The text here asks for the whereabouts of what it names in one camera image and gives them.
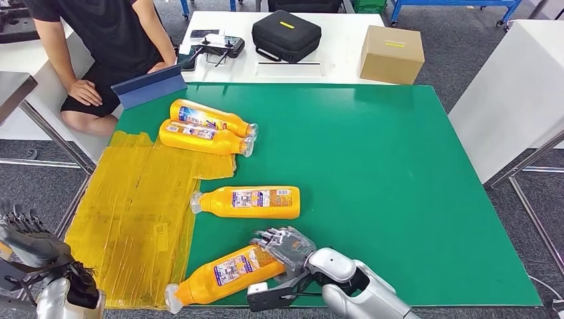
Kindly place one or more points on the black case behind desk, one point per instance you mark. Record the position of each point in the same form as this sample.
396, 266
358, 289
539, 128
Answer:
304, 4

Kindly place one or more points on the white side table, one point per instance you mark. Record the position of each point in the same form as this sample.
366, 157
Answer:
506, 97

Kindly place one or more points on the person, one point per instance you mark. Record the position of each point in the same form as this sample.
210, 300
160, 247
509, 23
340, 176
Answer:
105, 31

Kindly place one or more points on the dark tablet device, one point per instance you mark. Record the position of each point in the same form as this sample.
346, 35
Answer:
186, 61

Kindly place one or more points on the black moulded tray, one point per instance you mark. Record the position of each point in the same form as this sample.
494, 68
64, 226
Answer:
15, 26

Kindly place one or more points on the steel side table frame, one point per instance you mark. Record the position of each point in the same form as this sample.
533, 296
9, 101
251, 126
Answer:
544, 168

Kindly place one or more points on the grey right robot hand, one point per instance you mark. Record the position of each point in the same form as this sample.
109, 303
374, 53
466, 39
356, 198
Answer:
291, 251

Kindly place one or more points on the black remote controller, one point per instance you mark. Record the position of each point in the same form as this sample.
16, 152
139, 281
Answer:
224, 46

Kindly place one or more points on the white desk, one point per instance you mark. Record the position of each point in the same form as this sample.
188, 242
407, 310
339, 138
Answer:
343, 48

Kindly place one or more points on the white bench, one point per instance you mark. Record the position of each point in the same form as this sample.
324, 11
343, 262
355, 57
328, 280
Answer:
17, 57

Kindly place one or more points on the dark smartphone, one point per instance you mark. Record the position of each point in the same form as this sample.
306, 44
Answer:
205, 33

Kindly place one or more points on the black zipped carrying case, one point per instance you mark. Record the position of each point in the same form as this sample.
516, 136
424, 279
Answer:
286, 37

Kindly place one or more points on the green plastic crate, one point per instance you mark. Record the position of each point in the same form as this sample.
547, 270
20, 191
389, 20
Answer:
370, 5

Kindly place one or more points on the orange detergent bottle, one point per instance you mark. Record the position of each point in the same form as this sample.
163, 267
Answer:
207, 279
220, 119
207, 143
220, 203

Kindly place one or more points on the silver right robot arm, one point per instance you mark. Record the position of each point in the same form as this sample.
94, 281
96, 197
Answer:
335, 264

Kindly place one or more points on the brown cardboard box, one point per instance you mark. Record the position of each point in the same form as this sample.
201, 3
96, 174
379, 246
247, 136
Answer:
391, 55

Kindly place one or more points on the grey table with steel leg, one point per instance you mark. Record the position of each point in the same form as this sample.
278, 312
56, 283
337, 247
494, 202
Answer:
13, 88

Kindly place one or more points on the blue tablet case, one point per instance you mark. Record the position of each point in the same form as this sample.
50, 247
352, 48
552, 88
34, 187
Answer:
147, 88

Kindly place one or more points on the green table mat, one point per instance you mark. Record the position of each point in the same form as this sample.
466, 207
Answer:
352, 176

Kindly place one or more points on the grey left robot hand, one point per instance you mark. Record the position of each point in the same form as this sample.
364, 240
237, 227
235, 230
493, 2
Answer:
35, 246

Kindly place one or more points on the blue metal cart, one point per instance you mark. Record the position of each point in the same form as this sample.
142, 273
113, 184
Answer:
458, 2

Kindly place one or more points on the blue trolley frame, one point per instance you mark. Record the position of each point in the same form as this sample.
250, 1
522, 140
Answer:
185, 5

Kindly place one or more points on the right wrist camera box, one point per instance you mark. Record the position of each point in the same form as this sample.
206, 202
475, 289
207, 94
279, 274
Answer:
264, 301

